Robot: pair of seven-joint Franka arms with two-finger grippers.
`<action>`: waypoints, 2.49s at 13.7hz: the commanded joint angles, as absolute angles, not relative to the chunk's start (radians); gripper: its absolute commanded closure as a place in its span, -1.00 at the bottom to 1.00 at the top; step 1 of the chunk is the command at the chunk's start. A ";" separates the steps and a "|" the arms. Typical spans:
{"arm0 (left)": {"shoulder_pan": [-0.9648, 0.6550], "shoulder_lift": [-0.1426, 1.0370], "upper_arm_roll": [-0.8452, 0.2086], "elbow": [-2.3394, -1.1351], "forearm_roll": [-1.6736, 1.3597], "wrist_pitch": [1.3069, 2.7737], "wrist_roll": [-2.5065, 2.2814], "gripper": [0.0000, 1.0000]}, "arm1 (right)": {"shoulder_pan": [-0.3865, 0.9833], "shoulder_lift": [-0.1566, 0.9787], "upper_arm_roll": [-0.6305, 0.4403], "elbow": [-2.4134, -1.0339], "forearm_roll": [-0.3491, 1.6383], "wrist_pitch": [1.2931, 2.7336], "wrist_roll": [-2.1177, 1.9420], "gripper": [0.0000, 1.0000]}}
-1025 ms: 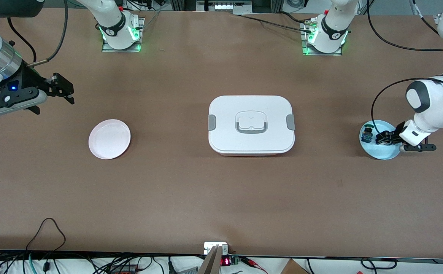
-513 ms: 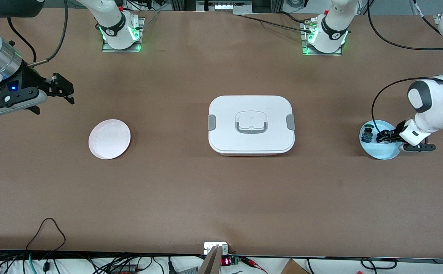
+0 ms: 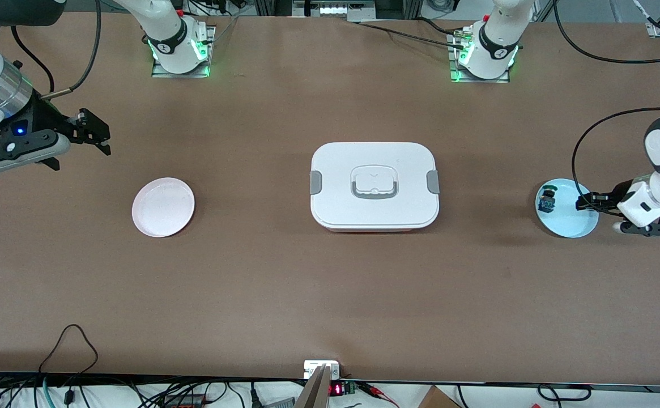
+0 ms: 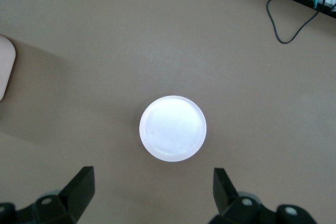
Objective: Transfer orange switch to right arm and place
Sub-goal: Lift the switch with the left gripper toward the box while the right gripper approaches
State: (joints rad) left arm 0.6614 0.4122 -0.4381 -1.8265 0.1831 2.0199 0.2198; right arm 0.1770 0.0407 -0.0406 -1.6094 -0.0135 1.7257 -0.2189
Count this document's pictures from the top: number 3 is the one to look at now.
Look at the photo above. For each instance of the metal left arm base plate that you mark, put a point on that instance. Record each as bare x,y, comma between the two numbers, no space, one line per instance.
460,77

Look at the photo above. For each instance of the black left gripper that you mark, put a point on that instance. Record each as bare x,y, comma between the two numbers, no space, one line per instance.
606,199

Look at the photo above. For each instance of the green circuit board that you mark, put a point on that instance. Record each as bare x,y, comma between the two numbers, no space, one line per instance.
350,388

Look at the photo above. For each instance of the white power outlet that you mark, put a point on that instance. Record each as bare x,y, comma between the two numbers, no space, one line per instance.
313,365

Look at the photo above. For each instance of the aluminium frame structure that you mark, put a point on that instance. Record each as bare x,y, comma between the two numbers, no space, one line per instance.
363,11

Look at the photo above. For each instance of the grey metal bar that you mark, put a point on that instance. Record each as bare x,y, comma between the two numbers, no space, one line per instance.
315,394

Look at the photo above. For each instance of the brown cardboard piece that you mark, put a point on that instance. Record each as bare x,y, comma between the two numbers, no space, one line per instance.
437,399

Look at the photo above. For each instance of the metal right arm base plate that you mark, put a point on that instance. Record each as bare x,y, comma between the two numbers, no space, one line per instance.
162,72

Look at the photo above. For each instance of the light blue round plate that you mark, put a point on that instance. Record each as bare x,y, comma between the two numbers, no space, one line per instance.
567,221

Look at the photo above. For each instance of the pink round plate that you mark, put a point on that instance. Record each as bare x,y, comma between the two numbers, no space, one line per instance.
162,208

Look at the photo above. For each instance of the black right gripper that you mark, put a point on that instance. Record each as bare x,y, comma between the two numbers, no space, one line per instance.
46,117

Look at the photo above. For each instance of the green blue switch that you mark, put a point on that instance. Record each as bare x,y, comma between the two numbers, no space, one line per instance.
546,199

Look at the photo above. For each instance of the red digit display module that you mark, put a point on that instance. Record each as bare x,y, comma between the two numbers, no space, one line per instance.
336,390

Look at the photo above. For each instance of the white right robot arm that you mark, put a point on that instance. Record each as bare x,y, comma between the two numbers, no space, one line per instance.
177,56

